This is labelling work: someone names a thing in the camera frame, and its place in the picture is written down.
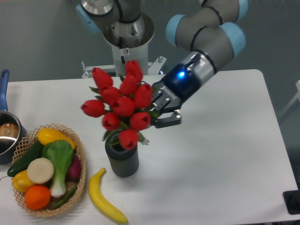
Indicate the white frame at right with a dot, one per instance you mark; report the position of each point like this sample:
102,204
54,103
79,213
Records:
291,105

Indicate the blue handled saucepan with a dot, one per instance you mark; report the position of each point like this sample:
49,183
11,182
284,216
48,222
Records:
11,129

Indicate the green bok choy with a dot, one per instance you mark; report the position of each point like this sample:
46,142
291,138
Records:
60,153

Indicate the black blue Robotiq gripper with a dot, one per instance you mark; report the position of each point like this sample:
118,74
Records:
170,93

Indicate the black device at edge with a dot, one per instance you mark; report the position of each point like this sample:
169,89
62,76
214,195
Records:
292,201

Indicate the white round radish slice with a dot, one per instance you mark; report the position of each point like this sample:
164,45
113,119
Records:
40,170

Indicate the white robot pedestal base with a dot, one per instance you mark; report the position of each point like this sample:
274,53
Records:
130,41

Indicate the purple red onion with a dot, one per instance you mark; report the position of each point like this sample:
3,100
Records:
75,169

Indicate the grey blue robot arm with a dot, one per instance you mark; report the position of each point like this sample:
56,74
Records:
211,37

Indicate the orange fruit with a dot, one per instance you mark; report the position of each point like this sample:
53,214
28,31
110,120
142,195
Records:
37,197

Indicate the grey ribbed vase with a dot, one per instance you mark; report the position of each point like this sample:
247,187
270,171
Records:
124,163

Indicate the woven wicker basket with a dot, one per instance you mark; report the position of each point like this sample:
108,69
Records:
75,180

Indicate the green chili pepper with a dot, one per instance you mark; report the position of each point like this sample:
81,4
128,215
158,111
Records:
65,199

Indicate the yellow banana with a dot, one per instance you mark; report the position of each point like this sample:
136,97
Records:
102,204

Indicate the green cucumber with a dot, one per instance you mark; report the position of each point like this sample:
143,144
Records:
34,152

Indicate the red tulip bouquet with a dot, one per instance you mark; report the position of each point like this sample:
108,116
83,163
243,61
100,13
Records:
124,109

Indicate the yellow squash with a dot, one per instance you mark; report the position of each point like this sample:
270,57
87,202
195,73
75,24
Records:
49,135

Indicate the yellow bell pepper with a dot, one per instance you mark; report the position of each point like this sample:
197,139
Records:
21,182

